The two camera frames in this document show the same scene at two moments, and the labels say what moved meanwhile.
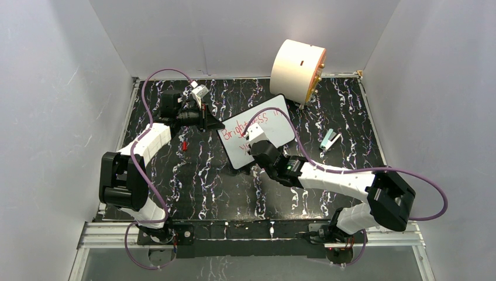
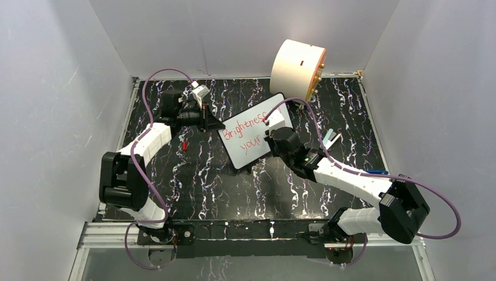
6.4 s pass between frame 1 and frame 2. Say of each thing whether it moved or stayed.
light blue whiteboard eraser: stayed
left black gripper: stayed
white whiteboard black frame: stayed
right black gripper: moved
